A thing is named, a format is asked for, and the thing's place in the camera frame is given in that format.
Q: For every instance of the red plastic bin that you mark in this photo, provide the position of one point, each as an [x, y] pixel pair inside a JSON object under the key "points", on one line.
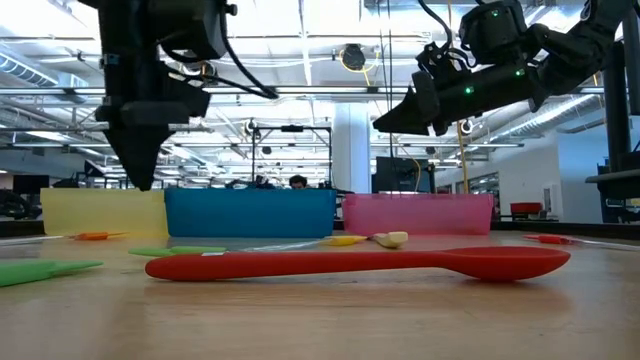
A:
{"points": [[417, 215]]}

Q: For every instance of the red silicone spatula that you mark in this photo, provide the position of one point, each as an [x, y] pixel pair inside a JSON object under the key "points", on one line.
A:
{"points": [[547, 239]]}

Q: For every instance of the person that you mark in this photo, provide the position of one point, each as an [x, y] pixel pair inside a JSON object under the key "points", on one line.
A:
{"points": [[298, 181]]}

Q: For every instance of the yellow plastic bin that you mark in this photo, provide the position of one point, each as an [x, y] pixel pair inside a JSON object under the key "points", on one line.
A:
{"points": [[100, 212]]}

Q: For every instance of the orange silicone spatula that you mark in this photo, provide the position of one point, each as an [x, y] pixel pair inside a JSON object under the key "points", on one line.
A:
{"points": [[97, 236]]}

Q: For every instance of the black display screen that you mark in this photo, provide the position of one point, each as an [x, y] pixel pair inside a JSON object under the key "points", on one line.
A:
{"points": [[400, 175]]}

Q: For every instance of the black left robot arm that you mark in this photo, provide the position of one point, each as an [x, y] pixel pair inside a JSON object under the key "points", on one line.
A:
{"points": [[125, 27]]}

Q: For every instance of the red round seat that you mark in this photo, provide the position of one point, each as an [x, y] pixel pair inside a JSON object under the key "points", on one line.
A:
{"points": [[526, 207]]}

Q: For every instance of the blue plastic bin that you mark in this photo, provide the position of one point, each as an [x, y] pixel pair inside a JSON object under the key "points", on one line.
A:
{"points": [[250, 212]]}

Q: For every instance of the black background rig frame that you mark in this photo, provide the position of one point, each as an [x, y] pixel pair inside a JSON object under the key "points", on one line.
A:
{"points": [[292, 128]]}

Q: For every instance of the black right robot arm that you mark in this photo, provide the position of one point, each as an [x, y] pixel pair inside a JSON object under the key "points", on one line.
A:
{"points": [[575, 45]]}

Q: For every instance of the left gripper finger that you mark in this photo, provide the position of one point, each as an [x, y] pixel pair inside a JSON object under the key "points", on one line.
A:
{"points": [[142, 160]]}

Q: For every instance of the red silicone spoon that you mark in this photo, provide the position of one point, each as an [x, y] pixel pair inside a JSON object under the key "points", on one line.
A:
{"points": [[350, 262]]}

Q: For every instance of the white building column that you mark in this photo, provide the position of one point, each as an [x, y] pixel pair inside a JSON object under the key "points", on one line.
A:
{"points": [[351, 150]]}

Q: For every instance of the green silicone spatula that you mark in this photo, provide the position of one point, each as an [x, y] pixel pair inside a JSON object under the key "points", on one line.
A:
{"points": [[30, 272], [175, 250]]}

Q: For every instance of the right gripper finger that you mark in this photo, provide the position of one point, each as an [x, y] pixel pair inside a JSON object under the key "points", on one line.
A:
{"points": [[402, 117]]}

